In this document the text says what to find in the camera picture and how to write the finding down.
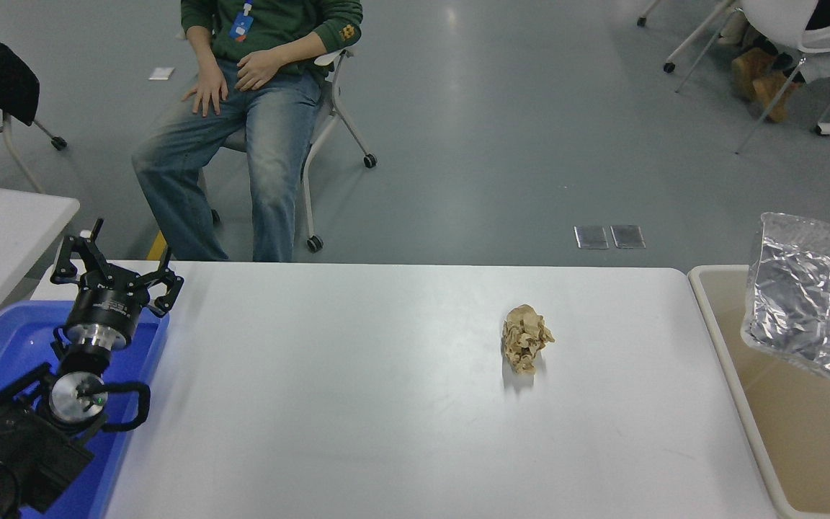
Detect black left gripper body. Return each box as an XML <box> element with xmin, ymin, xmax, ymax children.
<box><xmin>64</xmin><ymin>283</ymin><xmax>143</xmax><ymax>335</ymax></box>

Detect silver foil tray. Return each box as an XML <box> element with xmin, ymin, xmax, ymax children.
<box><xmin>741</xmin><ymin>212</ymin><xmax>830</xmax><ymax>388</ymax></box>

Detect blue badge card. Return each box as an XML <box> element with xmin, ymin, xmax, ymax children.
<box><xmin>228</xmin><ymin>2</ymin><xmax>254</xmax><ymax>43</ymax></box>

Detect tan paper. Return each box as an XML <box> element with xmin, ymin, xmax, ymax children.
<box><xmin>502</xmin><ymin>303</ymin><xmax>555</xmax><ymax>376</ymax></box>

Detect person's right hand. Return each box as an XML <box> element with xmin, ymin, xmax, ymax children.
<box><xmin>182</xmin><ymin>63</ymin><xmax>230</xmax><ymax>117</ymax></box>

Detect person's left hand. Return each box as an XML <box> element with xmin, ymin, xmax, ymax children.
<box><xmin>235</xmin><ymin>49</ymin><xmax>287</xmax><ymax>92</ymax></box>

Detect blue plastic tray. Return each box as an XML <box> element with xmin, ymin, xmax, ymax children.
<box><xmin>0</xmin><ymin>299</ymin><xmax>171</xmax><ymax>519</ymax></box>

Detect large pale plastic bin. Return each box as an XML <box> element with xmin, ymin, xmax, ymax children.
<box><xmin>688</xmin><ymin>265</ymin><xmax>830</xmax><ymax>519</ymax></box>

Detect seated person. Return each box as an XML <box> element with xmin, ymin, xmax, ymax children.
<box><xmin>132</xmin><ymin>0</ymin><xmax>364</xmax><ymax>262</ymax></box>

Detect white wheeled chair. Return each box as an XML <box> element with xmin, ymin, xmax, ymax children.
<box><xmin>199</xmin><ymin>45</ymin><xmax>378</xmax><ymax>253</ymax></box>

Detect silver floor plate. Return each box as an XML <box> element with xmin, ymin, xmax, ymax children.
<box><xmin>610</xmin><ymin>225</ymin><xmax>646</xmax><ymax>250</ymax></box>
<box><xmin>574</xmin><ymin>226</ymin><xmax>610</xmax><ymax>251</ymax></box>

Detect person with tan boots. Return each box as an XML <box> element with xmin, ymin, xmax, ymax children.
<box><xmin>718</xmin><ymin>0</ymin><xmax>830</xmax><ymax>123</ymax></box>

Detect white shell chair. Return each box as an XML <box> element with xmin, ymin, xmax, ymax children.
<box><xmin>736</xmin><ymin>0</ymin><xmax>830</xmax><ymax>154</ymax></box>

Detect white wheeled frame legs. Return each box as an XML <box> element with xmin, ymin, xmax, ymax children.
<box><xmin>635</xmin><ymin>0</ymin><xmax>740</xmax><ymax>93</ymax></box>

